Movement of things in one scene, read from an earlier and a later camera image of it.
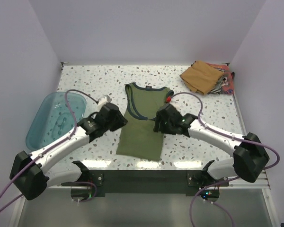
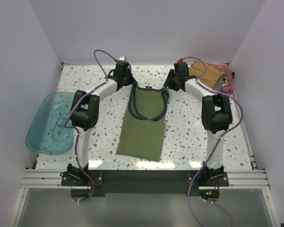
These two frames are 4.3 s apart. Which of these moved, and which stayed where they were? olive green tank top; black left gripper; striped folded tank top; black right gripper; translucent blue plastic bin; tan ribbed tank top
Moved: black left gripper; black right gripper
Stayed: translucent blue plastic bin; striped folded tank top; tan ribbed tank top; olive green tank top
